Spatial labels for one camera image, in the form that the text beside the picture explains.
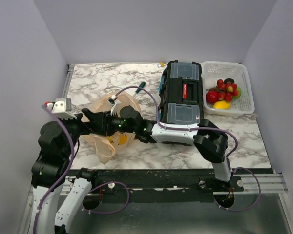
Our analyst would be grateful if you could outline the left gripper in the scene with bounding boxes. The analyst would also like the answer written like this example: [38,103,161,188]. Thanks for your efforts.
[57,106,104,156]

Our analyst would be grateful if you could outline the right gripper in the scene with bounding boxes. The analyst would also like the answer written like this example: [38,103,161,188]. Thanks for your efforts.
[93,111,137,137]

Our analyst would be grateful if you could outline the orange translucent plastic bag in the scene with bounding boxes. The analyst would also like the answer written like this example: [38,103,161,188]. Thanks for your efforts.
[81,91,141,164]

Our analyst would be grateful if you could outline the red fake apple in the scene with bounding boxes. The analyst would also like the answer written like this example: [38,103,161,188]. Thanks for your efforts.
[206,91,219,104]

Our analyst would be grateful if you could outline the yellow fake lemon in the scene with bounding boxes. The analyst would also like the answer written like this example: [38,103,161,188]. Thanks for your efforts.
[213,100,231,110]

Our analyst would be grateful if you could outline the red fake cherry tomatoes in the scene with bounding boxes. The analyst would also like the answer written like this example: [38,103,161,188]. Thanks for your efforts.
[206,79,238,102]

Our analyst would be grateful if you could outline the green fake guava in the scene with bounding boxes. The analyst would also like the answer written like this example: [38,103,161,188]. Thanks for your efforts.
[232,87,242,99]

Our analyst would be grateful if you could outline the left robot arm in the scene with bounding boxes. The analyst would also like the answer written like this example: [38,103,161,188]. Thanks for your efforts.
[29,114,99,234]

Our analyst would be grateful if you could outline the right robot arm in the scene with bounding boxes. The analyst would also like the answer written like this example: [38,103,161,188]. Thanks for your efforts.
[82,105,233,191]

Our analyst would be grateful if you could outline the dark brown fake fruit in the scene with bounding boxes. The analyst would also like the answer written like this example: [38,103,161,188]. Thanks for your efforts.
[224,78,235,84]

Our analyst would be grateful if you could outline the small yellow object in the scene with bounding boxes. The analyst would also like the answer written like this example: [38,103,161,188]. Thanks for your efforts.
[157,62,166,67]

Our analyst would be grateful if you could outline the black plastic toolbox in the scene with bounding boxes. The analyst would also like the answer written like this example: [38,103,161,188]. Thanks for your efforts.
[155,60,205,147]

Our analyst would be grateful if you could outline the white plastic basket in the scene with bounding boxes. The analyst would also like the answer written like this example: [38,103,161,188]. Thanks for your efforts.
[202,61,255,117]

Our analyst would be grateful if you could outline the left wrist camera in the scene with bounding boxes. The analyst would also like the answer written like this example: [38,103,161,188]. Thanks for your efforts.
[43,97,77,120]

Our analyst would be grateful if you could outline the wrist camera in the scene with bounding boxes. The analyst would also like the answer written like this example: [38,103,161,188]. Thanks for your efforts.
[43,97,77,120]
[107,95,121,115]

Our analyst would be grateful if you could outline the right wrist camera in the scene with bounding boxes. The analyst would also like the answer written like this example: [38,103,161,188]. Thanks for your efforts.
[107,95,121,115]

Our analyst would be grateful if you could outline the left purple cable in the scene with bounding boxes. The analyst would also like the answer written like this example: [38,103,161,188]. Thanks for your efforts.
[32,104,130,234]

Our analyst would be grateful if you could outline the purple cable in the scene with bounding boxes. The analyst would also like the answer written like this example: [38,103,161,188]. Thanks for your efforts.
[32,104,130,234]
[108,86,262,212]

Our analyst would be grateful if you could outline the green handled screwdriver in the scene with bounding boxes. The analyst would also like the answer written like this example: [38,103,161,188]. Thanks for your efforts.
[135,81,146,94]

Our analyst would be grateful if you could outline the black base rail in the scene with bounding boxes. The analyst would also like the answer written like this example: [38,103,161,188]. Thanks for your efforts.
[69,168,244,203]

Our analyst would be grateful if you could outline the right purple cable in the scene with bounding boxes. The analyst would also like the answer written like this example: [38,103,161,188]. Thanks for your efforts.
[108,86,262,212]

